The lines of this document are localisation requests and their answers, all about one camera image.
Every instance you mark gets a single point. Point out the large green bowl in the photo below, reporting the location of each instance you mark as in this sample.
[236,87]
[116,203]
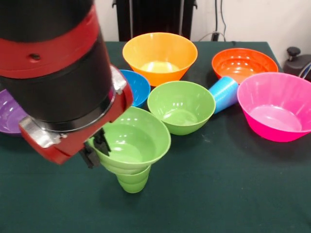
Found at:
[181,114]

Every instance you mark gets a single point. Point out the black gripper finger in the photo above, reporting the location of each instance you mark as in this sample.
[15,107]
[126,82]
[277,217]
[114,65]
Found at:
[102,144]
[90,157]

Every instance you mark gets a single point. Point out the stack of green cups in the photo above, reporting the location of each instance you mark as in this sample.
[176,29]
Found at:
[133,183]

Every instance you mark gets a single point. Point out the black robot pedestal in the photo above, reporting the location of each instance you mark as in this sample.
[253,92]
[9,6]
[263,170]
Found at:
[155,17]

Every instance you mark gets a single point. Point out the blue bowl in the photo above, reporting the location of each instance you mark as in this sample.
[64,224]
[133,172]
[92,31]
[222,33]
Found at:
[138,87]

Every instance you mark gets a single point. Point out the grey chair with black knob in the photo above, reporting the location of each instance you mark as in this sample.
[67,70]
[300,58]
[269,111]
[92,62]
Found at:
[297,64]

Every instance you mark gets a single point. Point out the large yellow-orange bowl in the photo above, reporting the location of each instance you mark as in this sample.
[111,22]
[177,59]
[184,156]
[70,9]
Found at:
[160,75]

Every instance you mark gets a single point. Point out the large pink bowl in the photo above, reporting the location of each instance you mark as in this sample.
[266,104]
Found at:
[274,114]

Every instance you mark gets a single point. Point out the small green bowl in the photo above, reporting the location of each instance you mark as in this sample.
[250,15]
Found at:
[136,143]

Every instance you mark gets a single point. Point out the wide red-orange bowl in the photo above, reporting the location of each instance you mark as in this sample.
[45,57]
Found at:
[243,65]

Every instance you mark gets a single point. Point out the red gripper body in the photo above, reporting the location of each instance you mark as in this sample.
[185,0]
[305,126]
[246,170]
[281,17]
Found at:
[73,143]

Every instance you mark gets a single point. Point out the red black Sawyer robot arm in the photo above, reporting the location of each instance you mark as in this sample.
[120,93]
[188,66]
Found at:
[48,60]

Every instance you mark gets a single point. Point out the blue cup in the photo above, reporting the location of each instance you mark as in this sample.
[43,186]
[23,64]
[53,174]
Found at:
[223,94]

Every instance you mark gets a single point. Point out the dark green tablecloth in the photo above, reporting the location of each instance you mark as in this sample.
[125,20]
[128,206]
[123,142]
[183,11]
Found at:
[73,206]

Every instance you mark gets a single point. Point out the wide purple bowl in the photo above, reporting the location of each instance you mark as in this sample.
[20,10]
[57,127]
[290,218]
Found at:
[9,116]

